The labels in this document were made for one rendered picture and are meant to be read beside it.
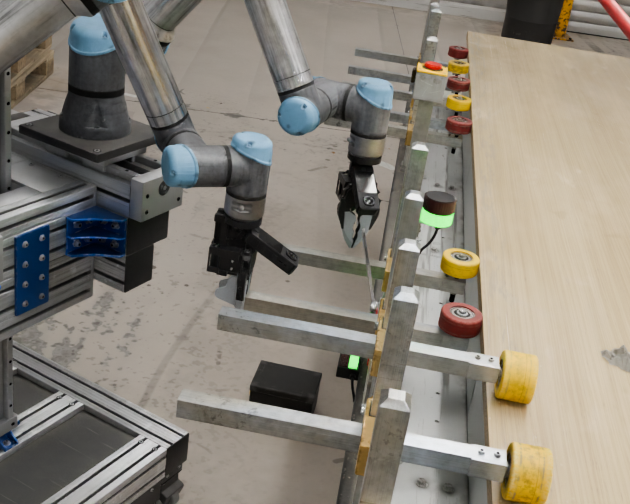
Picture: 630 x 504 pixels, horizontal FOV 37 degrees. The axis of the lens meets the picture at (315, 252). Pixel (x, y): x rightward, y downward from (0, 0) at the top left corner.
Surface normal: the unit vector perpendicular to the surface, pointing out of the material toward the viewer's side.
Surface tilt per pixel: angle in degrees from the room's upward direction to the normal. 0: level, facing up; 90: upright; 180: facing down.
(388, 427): 90
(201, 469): 0
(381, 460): 90
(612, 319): 0
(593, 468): 0
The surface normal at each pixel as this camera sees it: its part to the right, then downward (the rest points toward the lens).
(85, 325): 0.14, -0.89
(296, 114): -0.36, 0.37
